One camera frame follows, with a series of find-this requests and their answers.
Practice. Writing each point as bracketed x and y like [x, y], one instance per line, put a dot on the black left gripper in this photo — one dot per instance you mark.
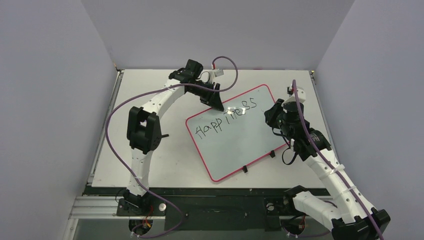
[213, 99]

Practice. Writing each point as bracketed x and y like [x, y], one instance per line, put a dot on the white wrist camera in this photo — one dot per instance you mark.
[214, 73]
[299, 94]

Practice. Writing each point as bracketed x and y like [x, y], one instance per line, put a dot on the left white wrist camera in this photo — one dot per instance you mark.
[214, 73]

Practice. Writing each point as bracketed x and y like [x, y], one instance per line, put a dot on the pink-framed whiteboard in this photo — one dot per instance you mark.
[229, 141]

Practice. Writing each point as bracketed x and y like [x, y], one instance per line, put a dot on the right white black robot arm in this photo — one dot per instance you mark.
[351, 216]

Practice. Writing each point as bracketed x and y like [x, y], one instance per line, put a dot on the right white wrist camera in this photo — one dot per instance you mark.
[299, 94]

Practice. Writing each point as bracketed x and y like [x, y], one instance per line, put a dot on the aluminium table frame rail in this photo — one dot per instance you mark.
[109, 207]

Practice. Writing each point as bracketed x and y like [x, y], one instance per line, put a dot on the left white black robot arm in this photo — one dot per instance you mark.
[144, 131]

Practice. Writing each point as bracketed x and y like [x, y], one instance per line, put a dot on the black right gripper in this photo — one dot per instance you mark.
[274, 114]

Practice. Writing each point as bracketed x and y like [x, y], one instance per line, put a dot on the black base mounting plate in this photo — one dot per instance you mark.
[294, 224]

